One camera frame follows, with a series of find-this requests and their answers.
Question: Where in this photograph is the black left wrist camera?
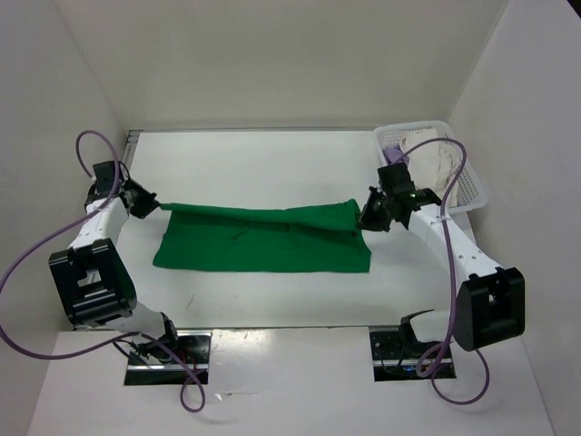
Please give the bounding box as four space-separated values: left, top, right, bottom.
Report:
93 161 123 196

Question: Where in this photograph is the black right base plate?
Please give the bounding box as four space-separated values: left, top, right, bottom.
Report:
369 327 436 382

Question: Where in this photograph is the cream white t shirt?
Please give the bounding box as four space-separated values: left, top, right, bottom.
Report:
399 129 461 198

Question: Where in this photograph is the lavender t shirt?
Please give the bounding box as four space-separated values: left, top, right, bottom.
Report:
382 144 409 165

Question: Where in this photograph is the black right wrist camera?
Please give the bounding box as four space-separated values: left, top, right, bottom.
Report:
378 162 415 195

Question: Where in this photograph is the white plastic laundry basket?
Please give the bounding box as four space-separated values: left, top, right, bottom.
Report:
373 121 487 214

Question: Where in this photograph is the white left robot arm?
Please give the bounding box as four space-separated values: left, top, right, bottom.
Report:
48 179 182 363

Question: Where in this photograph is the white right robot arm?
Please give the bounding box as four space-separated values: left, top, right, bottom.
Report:
358 187 526 352

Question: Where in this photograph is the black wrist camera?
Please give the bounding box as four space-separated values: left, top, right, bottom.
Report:
93 161 123 196
378 162 415 195

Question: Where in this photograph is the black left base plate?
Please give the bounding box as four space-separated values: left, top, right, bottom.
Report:
123 331 212 386

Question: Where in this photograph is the green t shirt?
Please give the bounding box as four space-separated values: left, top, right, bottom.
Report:
153 199 371 273

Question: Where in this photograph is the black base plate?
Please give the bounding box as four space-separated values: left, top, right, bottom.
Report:
123 331 212 386
369 327 436 382

